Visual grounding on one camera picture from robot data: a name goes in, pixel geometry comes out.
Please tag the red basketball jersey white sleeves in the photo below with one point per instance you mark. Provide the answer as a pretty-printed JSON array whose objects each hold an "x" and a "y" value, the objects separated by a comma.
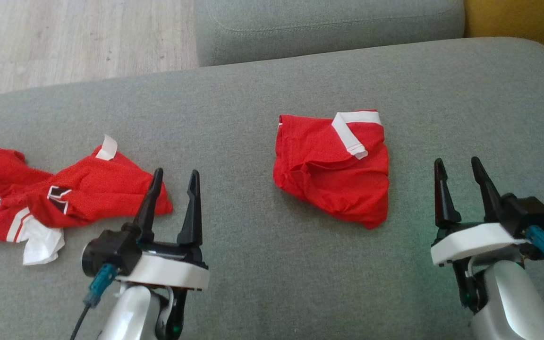
[{"x": 88, "y": 189}]

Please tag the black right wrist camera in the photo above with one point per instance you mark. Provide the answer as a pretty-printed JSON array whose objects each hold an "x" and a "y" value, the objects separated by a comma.
[{"x": 529, "y": 212}]

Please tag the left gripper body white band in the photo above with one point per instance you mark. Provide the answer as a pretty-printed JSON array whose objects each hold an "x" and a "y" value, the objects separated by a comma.
[{"x": 173, "y": 274}]

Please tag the long grey sofa seat cushion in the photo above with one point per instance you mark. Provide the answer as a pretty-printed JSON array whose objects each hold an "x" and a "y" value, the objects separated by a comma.
[{"x": 324, "y": 28}]

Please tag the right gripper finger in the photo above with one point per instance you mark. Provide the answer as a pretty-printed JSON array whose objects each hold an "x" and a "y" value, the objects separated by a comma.
[
  {"x": 493, "y": 200},
  {"x": 443, "y": 203}
]

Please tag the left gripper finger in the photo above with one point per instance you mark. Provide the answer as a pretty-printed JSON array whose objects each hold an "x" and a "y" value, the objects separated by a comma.
[
  {"x": 148, "y": 212},
  {"x": 192, "y": 222}
]

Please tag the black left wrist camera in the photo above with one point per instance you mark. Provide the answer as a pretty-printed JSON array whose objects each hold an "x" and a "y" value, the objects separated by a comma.
[{"x": 111, "y": 250}]

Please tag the large grey sofa seat cushion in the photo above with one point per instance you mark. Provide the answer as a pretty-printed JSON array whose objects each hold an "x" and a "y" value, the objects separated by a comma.
[{"x": 253, "y": 118}]

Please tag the red shorts white stripes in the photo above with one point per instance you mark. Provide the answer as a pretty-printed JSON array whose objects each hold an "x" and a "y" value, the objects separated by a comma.
[{"x": 338, "y": 184}]

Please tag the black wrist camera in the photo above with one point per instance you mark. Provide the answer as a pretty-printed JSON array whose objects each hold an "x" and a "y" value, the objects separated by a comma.
[
  {"x": 111, "y": 250},
  {"x": 529, "y": 212}
]

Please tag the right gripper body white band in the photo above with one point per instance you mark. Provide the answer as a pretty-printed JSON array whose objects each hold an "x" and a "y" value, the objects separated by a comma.
[{"x": 470, "y": 241}]

